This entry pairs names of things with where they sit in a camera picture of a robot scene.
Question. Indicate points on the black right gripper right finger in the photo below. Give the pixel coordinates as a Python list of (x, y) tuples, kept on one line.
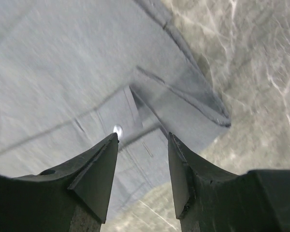
[(210, 199)]

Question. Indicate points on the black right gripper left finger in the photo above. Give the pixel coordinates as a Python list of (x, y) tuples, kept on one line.
[(71, 197)]

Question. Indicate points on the grey long sleeve shirt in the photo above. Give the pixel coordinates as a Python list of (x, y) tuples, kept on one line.
[(74, 71)]

